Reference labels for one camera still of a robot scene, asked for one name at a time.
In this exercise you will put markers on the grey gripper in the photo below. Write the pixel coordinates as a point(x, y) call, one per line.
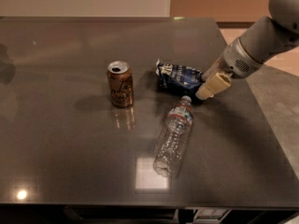
point(234, 60)

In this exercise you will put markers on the blue chip bag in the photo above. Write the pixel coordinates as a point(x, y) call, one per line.
point(180, 79)

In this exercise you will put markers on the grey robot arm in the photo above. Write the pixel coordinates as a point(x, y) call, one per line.
point(266, 38)

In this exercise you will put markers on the clear plastic water bottle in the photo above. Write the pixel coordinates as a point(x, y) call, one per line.
point(172, 141)

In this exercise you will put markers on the bronze LaCroix soda can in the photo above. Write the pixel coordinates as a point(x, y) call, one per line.
point(120, 79)

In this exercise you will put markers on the white label under table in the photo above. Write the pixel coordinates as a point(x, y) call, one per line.
point(210, 214)

